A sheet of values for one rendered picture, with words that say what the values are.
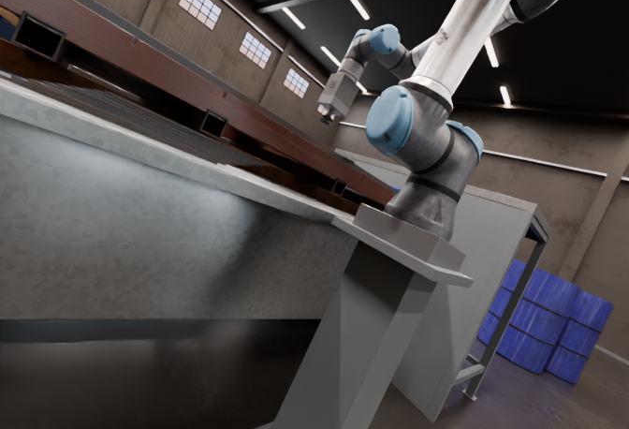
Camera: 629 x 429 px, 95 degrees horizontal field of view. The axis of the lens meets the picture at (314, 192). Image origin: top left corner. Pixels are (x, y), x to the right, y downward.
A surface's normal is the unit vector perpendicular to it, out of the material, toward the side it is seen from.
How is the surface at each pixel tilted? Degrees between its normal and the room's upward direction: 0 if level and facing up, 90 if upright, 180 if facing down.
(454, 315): 90
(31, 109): 90
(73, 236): 90
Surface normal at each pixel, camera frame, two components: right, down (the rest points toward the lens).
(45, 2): 0.61, 0.30
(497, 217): -0.67, -0.29
